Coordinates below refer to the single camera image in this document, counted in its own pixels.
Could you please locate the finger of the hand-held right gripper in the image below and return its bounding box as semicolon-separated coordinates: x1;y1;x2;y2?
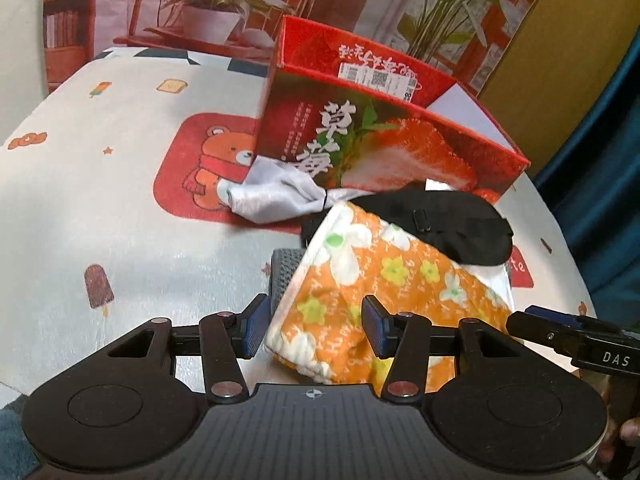
525;305;622;332
506;311;583;357

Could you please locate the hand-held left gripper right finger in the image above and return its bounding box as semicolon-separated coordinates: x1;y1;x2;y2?
361;295;521;403

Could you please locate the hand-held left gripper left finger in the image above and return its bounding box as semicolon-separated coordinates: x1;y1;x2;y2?
107;294;268;403

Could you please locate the orange floral towel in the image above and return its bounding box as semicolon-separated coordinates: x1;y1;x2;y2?
264;201;513;386

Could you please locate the black eye mask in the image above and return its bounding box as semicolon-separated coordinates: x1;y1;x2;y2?
300;190;515;267

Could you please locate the silvery satin cloth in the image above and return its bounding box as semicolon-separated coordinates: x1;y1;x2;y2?
217;156;381;223

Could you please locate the red strawberry print box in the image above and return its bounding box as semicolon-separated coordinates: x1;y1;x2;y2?
252;15;531;206

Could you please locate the person's right hand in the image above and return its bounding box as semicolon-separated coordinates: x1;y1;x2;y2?
597;412;640;467

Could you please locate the grey mesh fabric item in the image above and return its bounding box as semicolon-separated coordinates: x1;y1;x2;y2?
267;247;306;311

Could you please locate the white cloth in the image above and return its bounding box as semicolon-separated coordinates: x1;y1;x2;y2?
465;260;516;306

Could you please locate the teal curtain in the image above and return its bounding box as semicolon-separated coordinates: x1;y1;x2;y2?
532;25;640;321

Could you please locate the printed cartoon tablecloth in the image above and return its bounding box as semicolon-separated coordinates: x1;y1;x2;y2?
0;47;601;411

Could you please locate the yellow board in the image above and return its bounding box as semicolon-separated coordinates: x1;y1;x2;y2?
477;0;640;171

